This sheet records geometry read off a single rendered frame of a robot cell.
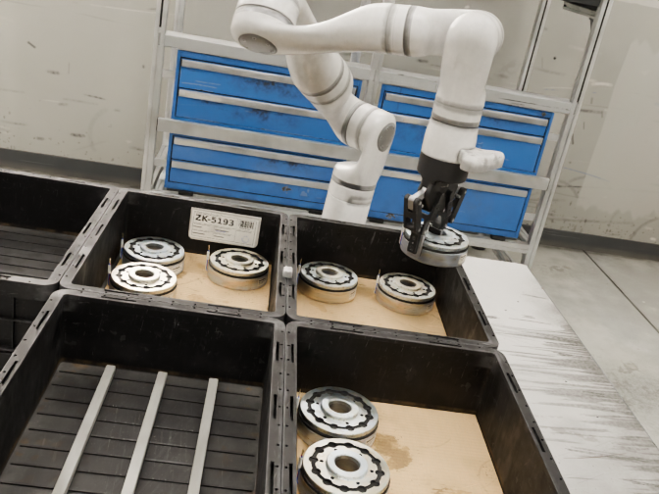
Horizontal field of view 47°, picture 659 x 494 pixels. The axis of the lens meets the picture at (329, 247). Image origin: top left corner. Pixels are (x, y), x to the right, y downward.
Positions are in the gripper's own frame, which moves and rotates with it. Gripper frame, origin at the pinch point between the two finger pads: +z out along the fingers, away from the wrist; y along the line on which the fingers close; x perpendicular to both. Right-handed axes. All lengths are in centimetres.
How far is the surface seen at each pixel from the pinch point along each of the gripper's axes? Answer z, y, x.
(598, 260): 101, -308, -70
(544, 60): 3, -277, -120
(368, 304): 16.9, -3.9, -10.2
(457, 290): 9.1, -8.7, 3.1
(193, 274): 17.0, 16.0, -33.2
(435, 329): 16.9, -7.4, 1.9
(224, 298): 16.9, 17.0, -24.1
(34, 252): 17, 34, -53
